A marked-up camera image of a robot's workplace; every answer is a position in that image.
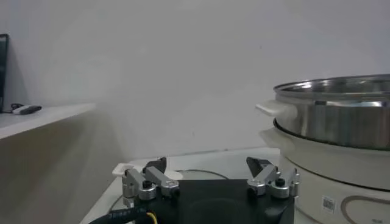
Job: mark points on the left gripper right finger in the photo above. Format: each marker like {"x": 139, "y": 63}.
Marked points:
{"x": 265, "y": 178}

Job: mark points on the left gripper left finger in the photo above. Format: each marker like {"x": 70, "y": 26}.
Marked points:
{"x": 135, "y": 179}

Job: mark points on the stainless steel steamer basket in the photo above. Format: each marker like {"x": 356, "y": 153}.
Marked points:
{"x": 341, "y": 121}

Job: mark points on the white electric pot base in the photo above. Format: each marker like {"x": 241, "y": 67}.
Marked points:
{"x": 310, "y": 170}

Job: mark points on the white side table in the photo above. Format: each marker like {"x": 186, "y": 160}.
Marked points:
{"x": 39, "y": 118}

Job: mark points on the small black white dongle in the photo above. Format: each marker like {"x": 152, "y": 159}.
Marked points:
{"x": 29, "y": 109}

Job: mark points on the black laptop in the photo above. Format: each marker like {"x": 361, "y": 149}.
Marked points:
{"x": 3, "y": 70}

